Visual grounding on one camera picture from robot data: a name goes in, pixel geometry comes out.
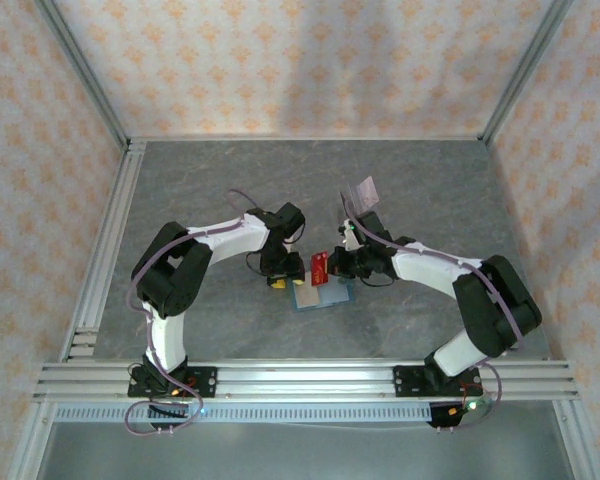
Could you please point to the red credit card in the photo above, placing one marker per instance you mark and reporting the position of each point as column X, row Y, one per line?
column 320, row 270

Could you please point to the teal leather card holder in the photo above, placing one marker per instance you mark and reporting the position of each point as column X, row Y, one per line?
column 335, row 297

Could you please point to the pink credit card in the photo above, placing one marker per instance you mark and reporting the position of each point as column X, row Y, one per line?
column 369, row 195

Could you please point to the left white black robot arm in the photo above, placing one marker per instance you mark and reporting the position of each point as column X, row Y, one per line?
column 175, row 270

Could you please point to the dark credit card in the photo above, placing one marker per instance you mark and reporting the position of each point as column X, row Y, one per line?
column 345, row 202

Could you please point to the clear acrylic card stand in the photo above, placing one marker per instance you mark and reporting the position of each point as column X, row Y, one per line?
column 356, row 197

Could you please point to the grey metal panel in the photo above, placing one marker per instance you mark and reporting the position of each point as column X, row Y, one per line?
column 305, row 455

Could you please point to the black controller module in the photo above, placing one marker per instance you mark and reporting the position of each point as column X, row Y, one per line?
column 445, row 420

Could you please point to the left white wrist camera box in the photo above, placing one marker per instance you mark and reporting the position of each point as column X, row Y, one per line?
column 286, row 245

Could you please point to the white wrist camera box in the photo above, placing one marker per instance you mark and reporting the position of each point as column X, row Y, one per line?
column 286, row 245
column 351, row 240

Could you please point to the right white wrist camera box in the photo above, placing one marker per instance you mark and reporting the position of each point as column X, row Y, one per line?
column 351, row 240

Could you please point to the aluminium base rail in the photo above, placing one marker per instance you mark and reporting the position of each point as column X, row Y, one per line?
column 305, row 380

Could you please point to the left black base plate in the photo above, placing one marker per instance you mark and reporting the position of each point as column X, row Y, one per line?
column 205, row 382

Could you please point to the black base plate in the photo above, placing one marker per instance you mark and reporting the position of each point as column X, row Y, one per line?
column 205, row 382
column 407, row 382

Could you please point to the thin aluminium table-edge rail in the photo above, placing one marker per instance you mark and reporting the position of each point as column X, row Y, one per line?
column 305, row 138

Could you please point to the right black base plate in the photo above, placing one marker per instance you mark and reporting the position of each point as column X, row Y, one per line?
column 407, row 382

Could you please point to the aluminium side rail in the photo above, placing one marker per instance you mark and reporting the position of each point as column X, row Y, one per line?
column 122, row 200

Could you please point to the aluminium frame post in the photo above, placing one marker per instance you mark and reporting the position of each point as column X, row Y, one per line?
column 525, row 65
column 80, row 65

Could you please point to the short aluminium frame leg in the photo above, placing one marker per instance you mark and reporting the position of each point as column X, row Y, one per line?
column 575, row 440
column 30, row 445

